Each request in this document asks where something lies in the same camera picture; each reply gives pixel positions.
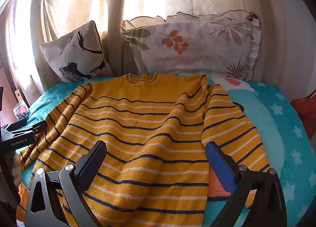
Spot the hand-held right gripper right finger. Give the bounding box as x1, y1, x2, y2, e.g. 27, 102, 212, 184
205, 141, 288, 227

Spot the pillow with dark figure print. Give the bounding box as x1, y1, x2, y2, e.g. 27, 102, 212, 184
39, 21, 115, 83

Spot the yellow striped towel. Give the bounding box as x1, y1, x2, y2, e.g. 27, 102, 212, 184
18, 73, 271, 227

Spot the person's left hand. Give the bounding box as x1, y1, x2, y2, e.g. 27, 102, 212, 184
11, 153, 22, 192

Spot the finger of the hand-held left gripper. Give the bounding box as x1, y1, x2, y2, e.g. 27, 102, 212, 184
23, 121, 48, 134
0, 118, 28, 134

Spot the ruffled leaf print pillow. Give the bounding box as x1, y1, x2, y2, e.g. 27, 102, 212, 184
120, 11, 261, 82

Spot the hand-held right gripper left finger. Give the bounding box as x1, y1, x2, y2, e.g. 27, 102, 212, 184
25, 140, 108, 227

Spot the red bag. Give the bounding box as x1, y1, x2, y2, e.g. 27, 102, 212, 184
290, 94, 316, 129

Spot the teal cartoon printed blanket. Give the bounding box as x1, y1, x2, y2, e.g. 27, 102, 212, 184
15, 75, 310, 227

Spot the glass jar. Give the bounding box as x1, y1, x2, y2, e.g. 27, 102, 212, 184
13, 101, 31, 120

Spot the orange cloth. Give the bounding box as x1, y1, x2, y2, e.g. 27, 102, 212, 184
16, 184, 34, 220

